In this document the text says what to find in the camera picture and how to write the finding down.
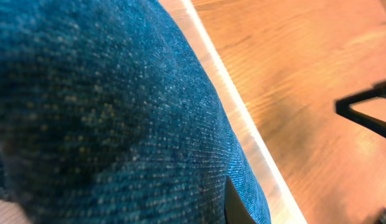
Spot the blue denim cloth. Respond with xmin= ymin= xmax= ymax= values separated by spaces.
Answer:
xmin=0 ymin=0 xmax=271 ymax=223

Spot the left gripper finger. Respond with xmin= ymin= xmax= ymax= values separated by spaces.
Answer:
xmin=224 ymin=177 xmax=256 ymax=224

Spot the clear plastic storage bin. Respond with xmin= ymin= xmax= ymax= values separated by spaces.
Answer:
xmin=159 ymin=0 xmax=306 ymax=224

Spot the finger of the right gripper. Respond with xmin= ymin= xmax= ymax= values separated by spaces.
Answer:
xmin=335 ymin=81 xmax=386 ymax=139

